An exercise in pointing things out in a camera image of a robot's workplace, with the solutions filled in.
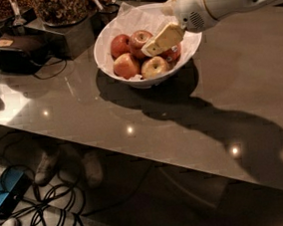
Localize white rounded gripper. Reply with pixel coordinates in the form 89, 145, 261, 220
141, 0, 218, 57

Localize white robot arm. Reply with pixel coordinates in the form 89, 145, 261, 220
141, 0, 283, 57

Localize right red apple with sticker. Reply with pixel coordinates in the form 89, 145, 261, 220
161, 44, 181, 63

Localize front yellow-red apple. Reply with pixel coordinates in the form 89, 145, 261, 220
141, 56, 169, 80

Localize white bowl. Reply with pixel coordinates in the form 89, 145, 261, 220
89, 0, 207, 95

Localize white paper liner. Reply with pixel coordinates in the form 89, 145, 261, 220
91, 0, 206, 85

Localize dark cup with spoon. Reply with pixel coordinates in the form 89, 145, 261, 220
91, 0, 120, 25

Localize grey metal box stand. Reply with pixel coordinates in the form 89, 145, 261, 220
25, 18, 95, 60

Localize glass jar of granola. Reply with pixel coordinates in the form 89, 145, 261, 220
33, 0, 88, 28

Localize metal scoop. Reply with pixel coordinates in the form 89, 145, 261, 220
9, 0, 27, 26

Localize black VR headset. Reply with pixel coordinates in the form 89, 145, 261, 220
0, 34, 50, 75

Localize white shoe under table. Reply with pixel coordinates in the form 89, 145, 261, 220
34, 150, 60, 186

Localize blue box on floor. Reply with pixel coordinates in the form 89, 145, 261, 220
0, 168, 28, 219

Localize black headset cable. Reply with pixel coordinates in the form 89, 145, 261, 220
30, 56, 70, 82

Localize black floor cables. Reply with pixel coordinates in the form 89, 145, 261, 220
0, 123, 94, 226

